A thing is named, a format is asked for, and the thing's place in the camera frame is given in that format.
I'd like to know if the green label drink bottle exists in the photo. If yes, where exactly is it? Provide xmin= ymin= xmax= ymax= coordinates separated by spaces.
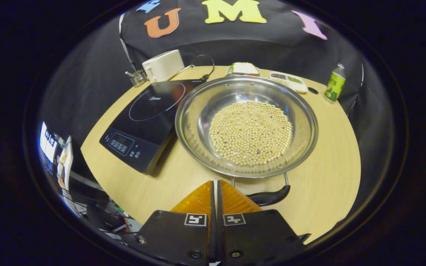
xmin=324 ymin=63 xmax=346 ymax=103

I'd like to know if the stainless steel pot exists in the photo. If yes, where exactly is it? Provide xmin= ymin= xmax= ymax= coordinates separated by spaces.
xmin=175 ymin=76 xmax=319 ymax=207

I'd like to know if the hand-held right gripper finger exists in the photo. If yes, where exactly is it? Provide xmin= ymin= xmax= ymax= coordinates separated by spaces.
xmin=133 ymin=180 xmax=216 ymax=266
xmin=217 ymin=180 xmax=311 ymax=266

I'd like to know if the pale green sandwich plate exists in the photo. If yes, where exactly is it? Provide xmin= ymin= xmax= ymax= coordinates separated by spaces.
xmin=226 ymin=64 xmax=261 ymax=78

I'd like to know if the white toaster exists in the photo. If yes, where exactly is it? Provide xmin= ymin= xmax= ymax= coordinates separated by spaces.
xmin=142 ymin=50 xmax=185 ymax=82

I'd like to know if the white divided dish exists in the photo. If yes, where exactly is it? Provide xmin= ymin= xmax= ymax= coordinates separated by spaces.
xmin=269 ymin=71 xmax=308 ymax=93

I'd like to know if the black induction cooktop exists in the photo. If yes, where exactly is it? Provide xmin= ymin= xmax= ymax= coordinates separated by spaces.
xmin=99 ymin=79 xmax=207 ymax=175

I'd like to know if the toaster power cable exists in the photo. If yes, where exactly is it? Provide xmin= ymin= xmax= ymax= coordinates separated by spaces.
xmin=176 ymin=54 xmax=215 ymax=81

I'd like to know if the white bread sandwich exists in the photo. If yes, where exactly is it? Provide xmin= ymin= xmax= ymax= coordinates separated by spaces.
xmin=231 ymin=62 xmax=260 ymax=76

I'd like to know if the white box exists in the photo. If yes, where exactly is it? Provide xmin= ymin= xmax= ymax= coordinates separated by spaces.
xmin=39 ymin=121 xmax=60 ymax=170
xmin=57 ymin=136 xmax=74 ymax=191

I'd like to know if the pile of soybeans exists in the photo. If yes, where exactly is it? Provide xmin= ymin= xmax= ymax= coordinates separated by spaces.
xmin=209 ymin=101 xmax=294 ymax=167

